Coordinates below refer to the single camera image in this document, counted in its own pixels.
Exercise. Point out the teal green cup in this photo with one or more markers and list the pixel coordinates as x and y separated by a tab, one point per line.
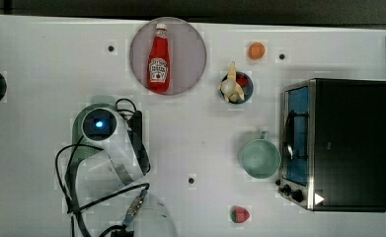
260	158

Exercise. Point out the red ketchup bottle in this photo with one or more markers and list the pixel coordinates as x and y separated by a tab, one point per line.
158	67

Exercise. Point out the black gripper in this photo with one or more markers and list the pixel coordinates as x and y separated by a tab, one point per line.
135	135

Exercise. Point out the peeled banana toy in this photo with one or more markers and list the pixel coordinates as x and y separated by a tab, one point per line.
230	88

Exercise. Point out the blue small bowl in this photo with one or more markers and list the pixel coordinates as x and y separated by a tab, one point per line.
248	90

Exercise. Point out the red toy in bowl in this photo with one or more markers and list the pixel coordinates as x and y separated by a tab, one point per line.
242	81

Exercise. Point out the red green strawberry toy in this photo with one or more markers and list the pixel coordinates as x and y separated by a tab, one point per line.
239	214

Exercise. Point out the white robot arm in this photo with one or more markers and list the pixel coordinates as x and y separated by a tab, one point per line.
107	181

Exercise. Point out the orange toy fruit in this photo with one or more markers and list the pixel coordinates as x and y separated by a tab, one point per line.
256	50

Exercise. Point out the green plastic strainer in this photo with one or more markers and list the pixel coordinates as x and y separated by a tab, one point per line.
76	121

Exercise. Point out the black toaster oven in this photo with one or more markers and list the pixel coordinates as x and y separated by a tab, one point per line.
333	145

